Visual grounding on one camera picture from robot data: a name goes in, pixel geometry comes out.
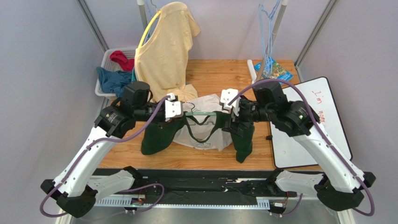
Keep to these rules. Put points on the aluminium frame post right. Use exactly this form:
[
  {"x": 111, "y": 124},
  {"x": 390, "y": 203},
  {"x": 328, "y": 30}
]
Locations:
[{"x": 326, "y": 13}]

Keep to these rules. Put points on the white plastic laundry basket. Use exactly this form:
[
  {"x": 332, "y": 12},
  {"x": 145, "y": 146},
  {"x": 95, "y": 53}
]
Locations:
[{"x": 109, "y": 65}]

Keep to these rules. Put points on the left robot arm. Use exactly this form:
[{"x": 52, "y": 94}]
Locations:
[{"x": 74, "y": 190}]

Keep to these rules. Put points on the green and white t-shirt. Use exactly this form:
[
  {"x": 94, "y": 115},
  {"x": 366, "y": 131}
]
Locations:
[{"x": 199, "y": 131}]

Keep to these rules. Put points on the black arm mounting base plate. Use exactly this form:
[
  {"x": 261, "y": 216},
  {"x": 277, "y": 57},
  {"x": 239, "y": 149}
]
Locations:
[{"x": 206, "y": 187}]

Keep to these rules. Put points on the cream yellow t-shirt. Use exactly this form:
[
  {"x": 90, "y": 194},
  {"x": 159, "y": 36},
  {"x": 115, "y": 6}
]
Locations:
[{"x": 161, "y": 62}]

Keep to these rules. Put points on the white clothes rack base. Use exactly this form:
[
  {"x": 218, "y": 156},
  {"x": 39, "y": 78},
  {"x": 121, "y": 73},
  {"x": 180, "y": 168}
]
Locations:
[{"x": 252, "y": 71}]

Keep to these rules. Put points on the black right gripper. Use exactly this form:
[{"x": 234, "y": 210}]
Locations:
[{"x": 235, "y": 121}]

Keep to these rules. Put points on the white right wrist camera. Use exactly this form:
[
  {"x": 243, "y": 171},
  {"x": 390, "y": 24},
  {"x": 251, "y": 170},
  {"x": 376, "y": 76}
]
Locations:
[{"x": 226, "y": 101}]

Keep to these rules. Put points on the blue garment in basket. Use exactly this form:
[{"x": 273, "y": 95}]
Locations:
[{"x": 114, "y": 81}]

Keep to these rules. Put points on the aluminium frame post left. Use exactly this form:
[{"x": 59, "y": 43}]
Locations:
[{"x": 84, "y": 7}]

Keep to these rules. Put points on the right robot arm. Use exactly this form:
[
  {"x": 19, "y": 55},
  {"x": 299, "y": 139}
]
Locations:
[{"x": 341, "y": 186}]

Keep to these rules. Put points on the aluminium frame post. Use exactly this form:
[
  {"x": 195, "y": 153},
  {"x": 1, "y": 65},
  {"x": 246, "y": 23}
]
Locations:
[
  {"x": 84, "y": 7},
  {"x": 326, "y": 13}
]

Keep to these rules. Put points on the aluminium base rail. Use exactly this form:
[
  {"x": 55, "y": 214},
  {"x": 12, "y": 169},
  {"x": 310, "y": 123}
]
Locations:
[{"x": 132, "y": 201}]

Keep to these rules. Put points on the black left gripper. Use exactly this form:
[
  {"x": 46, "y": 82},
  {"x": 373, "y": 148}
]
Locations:
[{"x": 169, "y": 121}]

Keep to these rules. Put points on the white dry-erase board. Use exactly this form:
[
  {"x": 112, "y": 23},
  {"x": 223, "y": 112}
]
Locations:
[{"x": 288, "y": 152}]

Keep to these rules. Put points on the green plastic hanger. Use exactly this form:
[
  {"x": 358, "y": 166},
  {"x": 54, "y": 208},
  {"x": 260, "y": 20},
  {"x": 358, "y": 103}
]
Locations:
[{"x": 196, "y": 117}]

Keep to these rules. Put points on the yellow plastic hanger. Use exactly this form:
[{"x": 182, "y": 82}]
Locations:
[{"x": 147, "y": 29}]

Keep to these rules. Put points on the teal garment on hanger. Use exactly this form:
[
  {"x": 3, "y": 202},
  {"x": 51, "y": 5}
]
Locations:
[{"x": 133, "y": 75}]

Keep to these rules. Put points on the blue wire hanger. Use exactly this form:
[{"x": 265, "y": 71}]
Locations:
[{"x": 266, "y": 28}]

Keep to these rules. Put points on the red garment in basket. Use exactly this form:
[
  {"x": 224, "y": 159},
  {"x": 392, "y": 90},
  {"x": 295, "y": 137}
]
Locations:
[{"x": 120, "y": 58}]

